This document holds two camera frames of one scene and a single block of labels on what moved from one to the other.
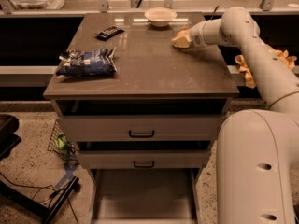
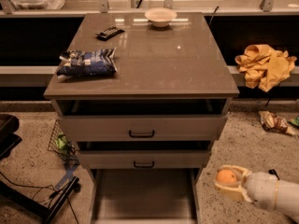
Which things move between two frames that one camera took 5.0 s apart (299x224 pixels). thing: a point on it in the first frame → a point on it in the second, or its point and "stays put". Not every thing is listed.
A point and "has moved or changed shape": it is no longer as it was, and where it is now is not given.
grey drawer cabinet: (144, 132) stays put
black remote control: (108, 33) stays put
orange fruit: (183, 33) has moved or changed shape
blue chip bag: (86, 62) stays put
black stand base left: (33, 205) stays put
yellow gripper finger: (184, 33) → (244, 173)
